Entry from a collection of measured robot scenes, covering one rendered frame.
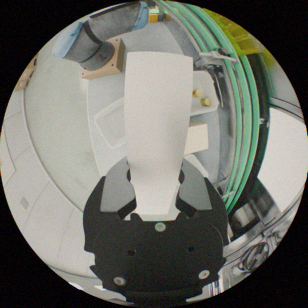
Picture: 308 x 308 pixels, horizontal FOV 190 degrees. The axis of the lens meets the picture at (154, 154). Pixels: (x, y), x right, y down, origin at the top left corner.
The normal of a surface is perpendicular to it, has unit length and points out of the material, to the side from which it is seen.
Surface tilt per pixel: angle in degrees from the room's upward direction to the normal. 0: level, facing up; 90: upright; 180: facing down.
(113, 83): 0
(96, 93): 0
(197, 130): 0
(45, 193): 90
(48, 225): 90
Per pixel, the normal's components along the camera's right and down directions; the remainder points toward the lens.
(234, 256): -0.31, -0.83
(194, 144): 0.03, 0.48
